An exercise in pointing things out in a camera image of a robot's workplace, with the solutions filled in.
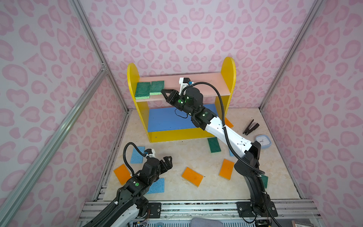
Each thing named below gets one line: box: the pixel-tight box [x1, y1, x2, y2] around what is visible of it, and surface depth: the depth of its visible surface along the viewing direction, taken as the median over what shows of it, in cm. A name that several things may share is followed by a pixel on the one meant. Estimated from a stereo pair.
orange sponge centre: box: [181, 166, 204, 188], surface depth 86 cm
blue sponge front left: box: [146, 177, 165, 194], surface depth 82 cm
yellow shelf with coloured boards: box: [126, 57, 237, 143], surface depth 72 cm
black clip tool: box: [242, 119, 260, 136], surface depth 108 cm
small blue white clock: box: [255, 134, 272, 149], surface depth 98 cm
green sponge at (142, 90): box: [135, 81, 151, 100], surface depth 72 cm
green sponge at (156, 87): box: [149, 80, 165, 96], surface depth 73 cm
